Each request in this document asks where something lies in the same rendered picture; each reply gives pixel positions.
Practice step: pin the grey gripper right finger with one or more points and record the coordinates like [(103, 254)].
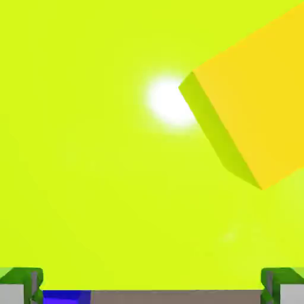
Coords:
[(275, 282)]

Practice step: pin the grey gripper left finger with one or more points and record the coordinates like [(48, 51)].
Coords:
[(28, 282)]

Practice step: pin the small blue cube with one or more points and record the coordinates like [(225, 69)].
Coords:
[(66, 297)]

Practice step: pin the small yellow cube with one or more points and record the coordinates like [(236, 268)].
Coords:
[(251, 114)]

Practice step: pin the large yellow-green box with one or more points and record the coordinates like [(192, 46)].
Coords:
[(95, 166)]

